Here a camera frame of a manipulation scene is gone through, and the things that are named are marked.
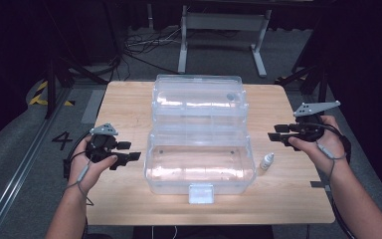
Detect grey metal desk frame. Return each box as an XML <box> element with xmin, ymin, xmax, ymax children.
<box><xmin>177</xmin><ymin>4</ymin><xmax>274</xmax><ymax>80</ymax></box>

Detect person's right hand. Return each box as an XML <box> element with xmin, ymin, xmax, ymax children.
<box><xmin>287</xmin><ymin>115</ymin><xmax>348</xmax><ymax>177</ymax></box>

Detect small white dropper bottle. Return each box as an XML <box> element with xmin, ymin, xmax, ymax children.
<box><xmin>259</xmin><ymin>151</ymin><xmax>276</xmax><ymax>171</ymax></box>

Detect black tape strip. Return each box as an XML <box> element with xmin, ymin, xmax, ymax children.
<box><xmin>309</xmin><ymin>180</ymin><xmax>332</xmax><ymax>192</ymax></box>

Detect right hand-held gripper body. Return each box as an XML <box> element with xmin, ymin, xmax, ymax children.
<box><xmin>289</xmin><ymin>100</ymin><xmax>342</xmax><ymax>144</ymax></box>

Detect black curtain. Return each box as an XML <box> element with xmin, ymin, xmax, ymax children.
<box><xmin>322</xmin><ymin>0</ymin><xmax>382</xmax><ymax>203</ymax></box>
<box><xmin>0</xmin><ymin>0</ymin><xmax>53</xmax><ymax>148</ymax></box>

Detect black tripod stand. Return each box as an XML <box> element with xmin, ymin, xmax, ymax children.
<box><xmin>274</xmin><ymin>63</ymin><xmax>330</xmax><ymax>107</ymax></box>
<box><xmin>44</xmin><ymin>55</ymin><xmax>109</xmax><ymax>120</ymax></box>

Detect metal floor rail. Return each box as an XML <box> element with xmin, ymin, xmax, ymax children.
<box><xmin>301</xmin><ymin>93</ymin><xmax>382</xmax><ymax>230</ymax></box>
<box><xmin>0</xmin><ymin>87</ymin><xmax>74</xmax><ymax>239</ymax></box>

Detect grey wrist lanyard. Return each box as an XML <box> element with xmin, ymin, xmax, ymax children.
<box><xmin>315</xmin><ymin>140</ymin><xmax>348</xmax><ymax>183</ymax></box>
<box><xmin>64</xmin><ymin>160</ymin><xmax>96</xmax><ymax>207</ymax></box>

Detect person's left hand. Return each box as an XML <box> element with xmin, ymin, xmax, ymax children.
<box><xmin>67</xmin><ymin>134</ymin><xmax>119</xmax><ymax>197</ymax></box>

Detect person's dark clothing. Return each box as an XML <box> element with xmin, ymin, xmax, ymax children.
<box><xmin>131</xmin><ymin>225</ymin><xmax>275</xmax><ymax>239</ymax></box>

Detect thin white cord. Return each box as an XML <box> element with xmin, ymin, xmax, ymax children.
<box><xmin>149</xmin><ymin>225</ymin><xmax>179</xmax><ymax>239</ymax></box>

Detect black floor cables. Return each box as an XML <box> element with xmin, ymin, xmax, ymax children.
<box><xmin>111</xmin><ymin>25</ymin><xmax>193</xmax><ymax>84</ymax></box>

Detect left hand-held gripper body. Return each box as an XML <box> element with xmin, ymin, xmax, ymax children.
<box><xmin>85</xmin><ymin>122</ymin><xmax>119</xmax><ymax>164</ymax></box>

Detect clear plastic storage box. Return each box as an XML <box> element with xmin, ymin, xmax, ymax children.
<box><xmin>143</xmin><ymin>73</ymin><xmax>258</xmax><ymax>205</ymax></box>

